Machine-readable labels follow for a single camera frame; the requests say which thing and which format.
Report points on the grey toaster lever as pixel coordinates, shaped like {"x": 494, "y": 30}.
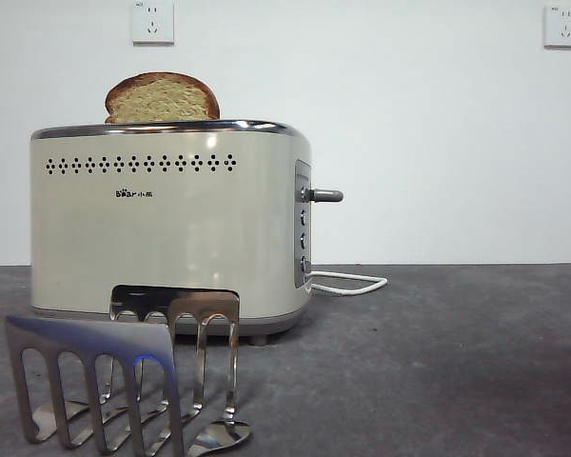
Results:
{"x": 328, "y": 195}

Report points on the toasted bread slice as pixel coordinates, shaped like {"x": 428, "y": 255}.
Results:
{"x": 163, "y": 100}

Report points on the cream two-slot toaster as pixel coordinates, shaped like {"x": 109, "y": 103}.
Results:
{"x": 171, "y": 238}

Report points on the stainless steel toast rack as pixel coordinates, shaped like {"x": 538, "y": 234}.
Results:
{"x": 91, "y": 336}

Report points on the white wall socket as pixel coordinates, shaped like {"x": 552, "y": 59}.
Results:
{"x": 153, "y": 24}
{"x": 560, "y": 28}

